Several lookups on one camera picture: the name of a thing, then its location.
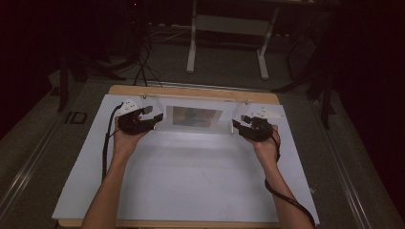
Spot photo card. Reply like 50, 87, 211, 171
165, 105, 224, 130

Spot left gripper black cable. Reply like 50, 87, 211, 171
100, 101, 125, 184

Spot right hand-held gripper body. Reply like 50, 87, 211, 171
243, 106, 287, 143

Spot black metal stand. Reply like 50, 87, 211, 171
272, 9, 339, 131
56, 44, 128, 113

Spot black floor cables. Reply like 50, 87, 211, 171
133, 39, 164, 88

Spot person's right hand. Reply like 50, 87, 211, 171
245, 124, 282, 162

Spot white floor cable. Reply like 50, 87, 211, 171
150, 29, 191, 44

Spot person's left hand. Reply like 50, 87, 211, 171
111, 116, 149, 160

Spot white board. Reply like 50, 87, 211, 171
52, 94, 321, 225

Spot white metal desk frame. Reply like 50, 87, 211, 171
185, 0, 282, 81

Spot clear plastic zip bag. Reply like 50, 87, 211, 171
139, 92, 252, 136

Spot black floor bracket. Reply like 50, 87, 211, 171
64, 110, 89, 125

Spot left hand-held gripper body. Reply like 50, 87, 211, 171
114, 98, 156, 135

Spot wooden table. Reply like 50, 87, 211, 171
58, 84, 317, 229

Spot metal floor rail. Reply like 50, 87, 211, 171
0, 117, 66, 219
139, 79, 272, 94
309, 97, 374, 229

